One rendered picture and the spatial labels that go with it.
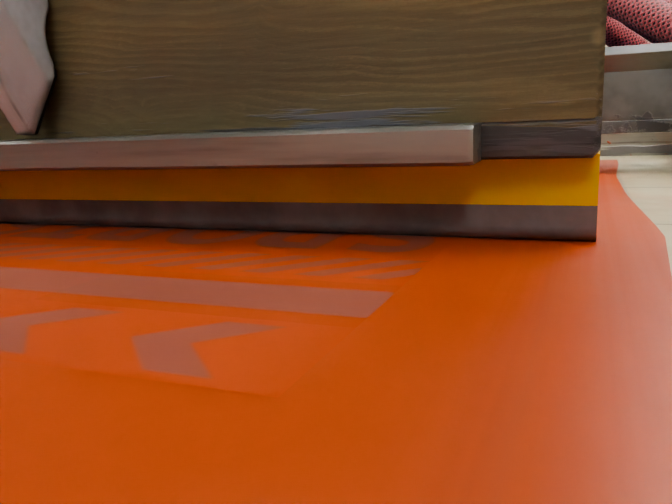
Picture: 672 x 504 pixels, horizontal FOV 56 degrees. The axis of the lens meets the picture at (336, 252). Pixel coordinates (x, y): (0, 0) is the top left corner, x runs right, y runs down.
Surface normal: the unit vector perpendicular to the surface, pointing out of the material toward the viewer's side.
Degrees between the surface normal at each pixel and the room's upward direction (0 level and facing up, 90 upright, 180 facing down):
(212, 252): 0
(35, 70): 109
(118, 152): 92
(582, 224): 92
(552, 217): 92
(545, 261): 0
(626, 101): 90
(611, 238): 0
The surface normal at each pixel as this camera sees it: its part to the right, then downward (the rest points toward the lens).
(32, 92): 0.50, 0.45
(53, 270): -0.04, -0.98
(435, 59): -0.37, 0.23
